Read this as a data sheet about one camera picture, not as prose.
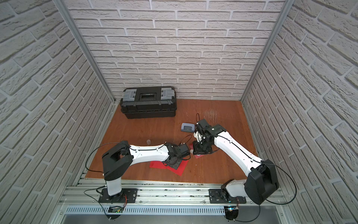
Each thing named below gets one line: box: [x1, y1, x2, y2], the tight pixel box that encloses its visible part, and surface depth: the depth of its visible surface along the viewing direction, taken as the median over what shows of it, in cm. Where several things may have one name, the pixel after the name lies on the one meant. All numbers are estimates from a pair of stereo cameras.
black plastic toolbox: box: [120, 86, 177, 119], surface depth 100 cm
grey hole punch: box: [180, 122, 196, 133], surface depth 101 cm
